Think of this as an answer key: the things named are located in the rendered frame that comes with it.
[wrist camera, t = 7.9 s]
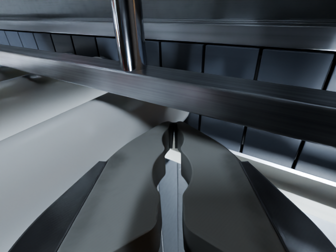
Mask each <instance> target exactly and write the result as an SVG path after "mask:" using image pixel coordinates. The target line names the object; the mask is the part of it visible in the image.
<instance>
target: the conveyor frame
mask: <svg viewBox="0 0 336 252"><path fill-rule="evenodd" d="M143 25H144V37H145V39H149V40H164V41H179V42H194V43H209V44H224V45H239V46H254V47H269V48H284V49H299V50H314V51H329V52H336V19H268V18H143ZM0 30H13V31H28V32H43V33H58V34H73V35H88V36H103V37H115V31H114V24H113V18H79V17H0ZM243 146H244V145H243V144H242V145H241V150H240V152H237V151H233V150H230V149H228V150H230V151H231V152H232V153H233V154H235V155H238V156H241V157H244V158H247V159H250V160H253V161H256V162H260V163H263V164H266V165H269V166H272V167H275V168H278V169H281V170H285V171H288V172H291V173H294V174H297V175H300V176H303V177H306V178H310V179H313V180H316V181H319V182H322V183H325V184H328V185H331V186H335V187H336V182H333V181H330V180H326V179H323V178H320V177H317V176H314V175H310V174H307V173H304V172H301V171H297V170H295V164H296V162H297V160H294V162H293V165H292V167H291V168H288V167H285V166H281V165H278V164H275V163H272V162H269V161H265V160H262V159H259V158H256V157H253V156H249V155H246V154H243V153H242V151H243Z"/></svg>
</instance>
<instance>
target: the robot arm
mask: <svg viewBox="0 0 336 252"><path fill-rule="evenodd" d="M173 140H174V144H175V149H178V151H179V152H180V153H181V176H182V177H183V178H184V179H185V181H186V182H187V184H188V187H187V189H186V190H185V191H184V193H183V195H182V232H183V247H184V251H185V252H336V247H335V246H334V245H333V244H332V242H331V241H330V240H329V239H328V238H327V236H326V235H325V234H324V233H323V232H322V231H321V230H320V229H319V228H318V226H317V225H316V224H315V223H314V222H313V221H312V220H311V219H310V218H309V217H308V216H307V215H306V214H305V213H304V212H303V211H302V210H300V209H299V208H298V207H297V206H296V205H295V204H294V203H293V202H292V201H291V200H290V199H289V198H287V197H286V196H285V195H284V194H283V193H282V192H281V191H280V190H279V189H278V188H277V187H275V186H274V185H273V184H272V183H271V182H270V181H269V180H268V179H267V178H266V177H265V176H264V175H262V174H261V173H260V172H259V171H258V170H257V169H256V168H255V167H254V166H253V165H252V164H251V163H249V162H248V161H240V160H239V159H238V158H237V157H236V156H235V155H234V154H233V153H232V152H231V151H230V150H229V149H227V148H226V147H225V146H223V145H222V144H221V143H219V142H217V141H216V140H214V139H213V138H211V137H209V136H207V135H206V134H204V133H202V132H200V131H199V130H197V129H195V128H194V127H192V126H190V125H188V124H187V123H185V122H183V121H178V122H170V121H166V122H162V123H161V124H159V125H157V126H155V127H154V128H152V129H150V130H148V131H147V132H145V133H143V134H141V135H140V136H138V137H136V138H135V139H133V140H131V141H130V142H128V143H127V144H126V145H124V146H123V147H121V148H120V149H119V150H118V151H117V152H115V153H114V154H113V155H112V156H111V157H110V158H109V159H108V160H107V161H99V162H98V163H96V164H95V165H94V166H93V167H92V168H91V169H90V170H89V171H88V172H87V173H85V174H84V175H83V176H82V177H81V178H80V179H79V180H78V181H77V182H75V183H74V184H73V185H72V186H71V187H70V188H69V189H68V190H67V191H66V192H64V193H63V194H62V195H61V196H60V197H59V198H58V199H57V200H56V201H55V202H53V203H52V204H51V205H50V206H49V207H48V208H47V209H46V210H45V211H44V212H43V213H42V214H41V215H40V216H39V217H38V218H37V219H36V220H35V221H34V222H33V223H32V224H31V225H30V226H29V227H28V228H27V229H26V230H25V231H24V232H23V234H22V235H21V236H20V237H19V238H18V239H17V241H16V242H15V243H14V244H13V246H12V247H11V248H10V249H9V251H8V252H158V251H159V249H160V242H161V232H162V211H161V198H160V193H159V191H158V190H157V186H158V184H159V182H160V181H161V180H162V178H163V177H164V176H165V174H166V164H165V155H166V154H167V152H168V151H169V150H170V149H172V148H173Z"/></svg>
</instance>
